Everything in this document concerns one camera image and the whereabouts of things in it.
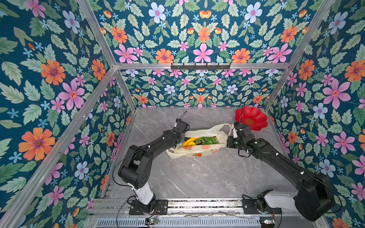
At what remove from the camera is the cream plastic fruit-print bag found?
857 millimetres

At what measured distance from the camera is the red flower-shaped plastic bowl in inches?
43.2

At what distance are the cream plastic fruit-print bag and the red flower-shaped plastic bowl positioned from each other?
282 millimetres

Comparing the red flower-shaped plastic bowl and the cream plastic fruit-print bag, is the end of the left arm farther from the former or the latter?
the red flower-shaped plastic bowl

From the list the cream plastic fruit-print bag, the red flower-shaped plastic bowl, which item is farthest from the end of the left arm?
the red flower-shaped plastic bowl
